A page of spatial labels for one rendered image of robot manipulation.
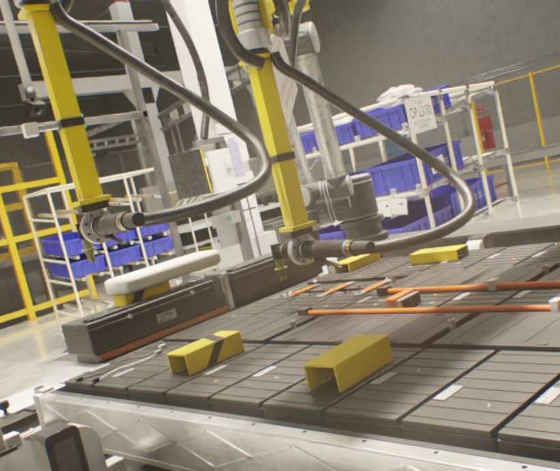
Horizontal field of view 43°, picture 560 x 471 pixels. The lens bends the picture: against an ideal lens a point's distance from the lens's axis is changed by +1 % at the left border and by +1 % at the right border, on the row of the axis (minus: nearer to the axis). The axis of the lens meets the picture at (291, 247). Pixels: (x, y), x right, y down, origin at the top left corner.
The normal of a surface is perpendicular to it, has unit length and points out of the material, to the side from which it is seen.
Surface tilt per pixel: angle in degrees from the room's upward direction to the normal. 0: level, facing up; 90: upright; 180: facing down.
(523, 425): 0
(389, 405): 0
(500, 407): 0
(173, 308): 90
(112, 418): 90
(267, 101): 90
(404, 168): 94
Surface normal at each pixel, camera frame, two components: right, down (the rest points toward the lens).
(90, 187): 0.50, -0.02
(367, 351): 0.71, -0.09
